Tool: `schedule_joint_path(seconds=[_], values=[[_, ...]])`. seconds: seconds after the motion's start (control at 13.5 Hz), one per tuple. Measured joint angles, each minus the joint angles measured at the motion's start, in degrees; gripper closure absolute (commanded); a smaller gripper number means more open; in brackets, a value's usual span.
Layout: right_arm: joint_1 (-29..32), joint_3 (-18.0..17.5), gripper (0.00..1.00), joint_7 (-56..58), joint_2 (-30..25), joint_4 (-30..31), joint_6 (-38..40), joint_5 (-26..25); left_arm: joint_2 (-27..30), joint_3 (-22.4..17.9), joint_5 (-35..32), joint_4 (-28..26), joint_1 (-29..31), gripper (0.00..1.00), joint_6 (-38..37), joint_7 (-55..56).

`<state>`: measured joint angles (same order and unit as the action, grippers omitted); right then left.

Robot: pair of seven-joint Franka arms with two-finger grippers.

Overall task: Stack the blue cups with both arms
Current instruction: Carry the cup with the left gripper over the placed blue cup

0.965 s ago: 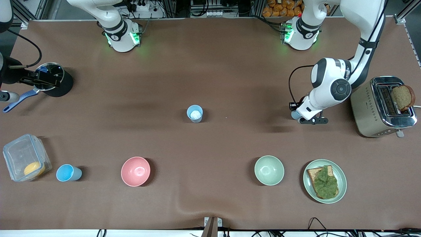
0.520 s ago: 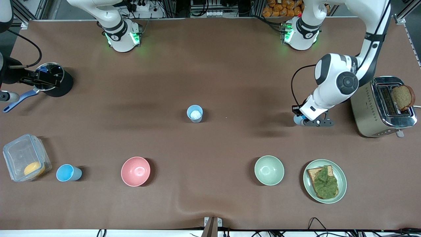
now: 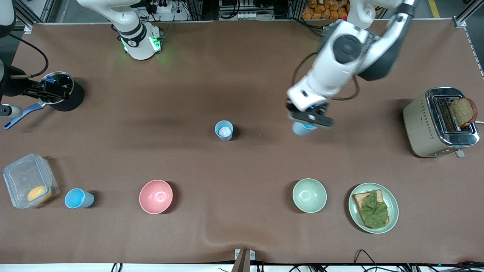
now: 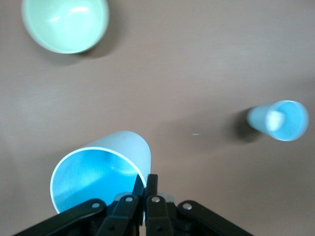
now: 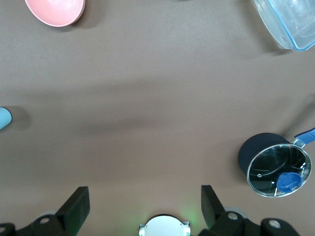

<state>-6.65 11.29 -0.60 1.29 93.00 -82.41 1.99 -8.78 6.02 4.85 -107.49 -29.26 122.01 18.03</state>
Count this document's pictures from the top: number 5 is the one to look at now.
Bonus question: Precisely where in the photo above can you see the blue cup holding white tissue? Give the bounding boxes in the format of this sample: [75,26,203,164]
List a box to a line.
[0,106,12,130]

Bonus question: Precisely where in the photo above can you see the brown table mat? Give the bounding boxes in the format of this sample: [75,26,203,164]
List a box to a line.
[0,0,315,236]

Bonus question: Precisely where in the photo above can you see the pink bowl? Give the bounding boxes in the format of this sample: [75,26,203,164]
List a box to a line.
[24,0,86,27]

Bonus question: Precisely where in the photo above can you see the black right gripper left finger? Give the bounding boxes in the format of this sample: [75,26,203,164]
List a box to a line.
[16,186,90,236]

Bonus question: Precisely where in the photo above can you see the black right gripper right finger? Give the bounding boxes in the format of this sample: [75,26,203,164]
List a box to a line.
[198,185,300,236]

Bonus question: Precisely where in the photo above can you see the dark pot with blue handle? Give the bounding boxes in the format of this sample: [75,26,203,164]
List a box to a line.
[237,127,315,178]

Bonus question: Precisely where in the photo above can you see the clear plastic container blue seal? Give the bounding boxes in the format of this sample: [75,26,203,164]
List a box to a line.
[251,0,315,53]

